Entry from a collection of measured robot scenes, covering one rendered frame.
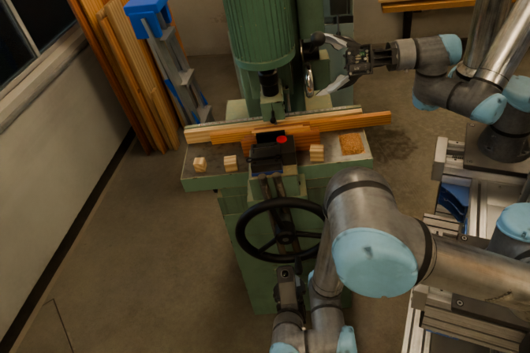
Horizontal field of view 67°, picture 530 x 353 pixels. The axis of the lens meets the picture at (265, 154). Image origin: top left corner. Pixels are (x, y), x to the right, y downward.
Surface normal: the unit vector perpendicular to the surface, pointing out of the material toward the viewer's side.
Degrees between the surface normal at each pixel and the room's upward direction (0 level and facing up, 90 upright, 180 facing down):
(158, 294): 0
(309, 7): 90
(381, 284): 86
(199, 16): 90
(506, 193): 0
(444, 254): 38
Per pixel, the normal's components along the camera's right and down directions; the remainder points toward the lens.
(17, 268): 0.98, -0.02
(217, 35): -0.13, 0.67
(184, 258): -0.14, -0.74
